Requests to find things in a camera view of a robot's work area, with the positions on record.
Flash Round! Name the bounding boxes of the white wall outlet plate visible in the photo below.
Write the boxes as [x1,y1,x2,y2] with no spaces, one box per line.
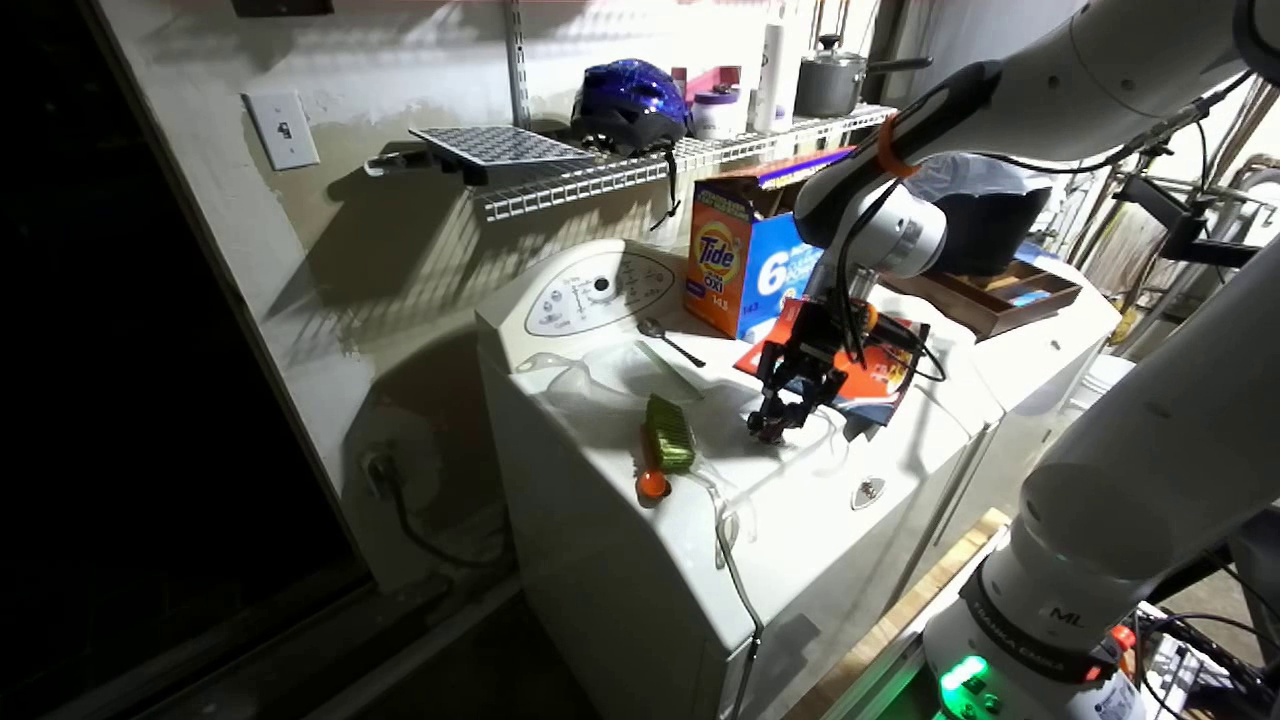
[244,90,319,172]

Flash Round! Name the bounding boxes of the grey metal pot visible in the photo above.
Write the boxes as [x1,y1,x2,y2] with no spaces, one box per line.
[798,35,866,118]

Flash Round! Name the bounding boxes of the green bottle orange cap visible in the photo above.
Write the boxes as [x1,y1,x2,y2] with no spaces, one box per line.
[638,397,698,502]

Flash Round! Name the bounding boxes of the wooden plank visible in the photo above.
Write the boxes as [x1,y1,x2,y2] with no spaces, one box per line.
[785,507,1008,720]

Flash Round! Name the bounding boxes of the black pen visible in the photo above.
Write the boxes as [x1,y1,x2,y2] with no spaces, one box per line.
[638,318,705,367]

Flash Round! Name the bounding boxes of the dark flat panel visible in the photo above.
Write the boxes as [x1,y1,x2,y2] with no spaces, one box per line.
[414,127,597,188]

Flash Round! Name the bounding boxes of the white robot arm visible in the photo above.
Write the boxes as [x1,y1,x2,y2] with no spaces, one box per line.
[752,0,1280,685]

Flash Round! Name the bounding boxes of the black power cord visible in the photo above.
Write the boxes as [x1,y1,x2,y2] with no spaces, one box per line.
[363,453,515,575]

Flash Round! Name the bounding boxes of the dark bag on dryer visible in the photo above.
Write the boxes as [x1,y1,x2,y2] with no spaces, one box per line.
[916,151,1054,275]

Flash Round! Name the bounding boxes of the brown tray on dryer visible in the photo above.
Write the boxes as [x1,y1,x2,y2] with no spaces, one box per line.
[898,258,1080,341]

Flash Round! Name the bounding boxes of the orange red flat package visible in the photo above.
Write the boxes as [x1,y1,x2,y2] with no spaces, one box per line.
[737,311,927,445]

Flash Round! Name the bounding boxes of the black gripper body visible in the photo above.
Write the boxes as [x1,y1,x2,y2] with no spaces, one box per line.
[761,297,880,399]

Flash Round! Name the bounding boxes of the orange blue detergent box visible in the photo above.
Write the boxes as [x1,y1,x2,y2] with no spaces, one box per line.
[685,174,824,341]

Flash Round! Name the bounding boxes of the white wire shelf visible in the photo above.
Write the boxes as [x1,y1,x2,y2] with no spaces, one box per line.
[476,104,890,223]

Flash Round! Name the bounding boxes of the white washing machine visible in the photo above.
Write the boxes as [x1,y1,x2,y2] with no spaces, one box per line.
[476,238,975,720]

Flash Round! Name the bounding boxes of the blue bicycle helmet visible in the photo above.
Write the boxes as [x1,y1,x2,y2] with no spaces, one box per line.
[573,60,691,155]

